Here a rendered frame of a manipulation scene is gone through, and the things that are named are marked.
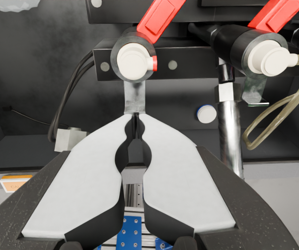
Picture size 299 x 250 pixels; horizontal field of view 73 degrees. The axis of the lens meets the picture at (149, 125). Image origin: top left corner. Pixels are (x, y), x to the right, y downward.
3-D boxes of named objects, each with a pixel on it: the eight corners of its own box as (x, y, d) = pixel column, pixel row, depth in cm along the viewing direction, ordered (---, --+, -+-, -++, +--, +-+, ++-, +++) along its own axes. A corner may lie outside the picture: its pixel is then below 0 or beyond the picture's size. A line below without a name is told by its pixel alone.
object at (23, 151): (19, 140, 50) (-26, 190, 37) (13, 125, 48) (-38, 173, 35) (262, 132, 52) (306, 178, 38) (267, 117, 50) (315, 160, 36)
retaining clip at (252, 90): (258, 97, 14) (267, 105, 13) (234, 98, 14) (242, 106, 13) (271, 50, 13) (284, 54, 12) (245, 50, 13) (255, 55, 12)
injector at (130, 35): (130, 51, 32) (116, 113, 14) (127, 16, 29) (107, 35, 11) (147, 51, 32) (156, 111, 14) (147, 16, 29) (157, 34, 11)
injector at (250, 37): (180, 50, 32) (230, 109, 14) (182, 15, 30) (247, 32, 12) (197, 50, 32) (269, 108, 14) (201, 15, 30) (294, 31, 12)
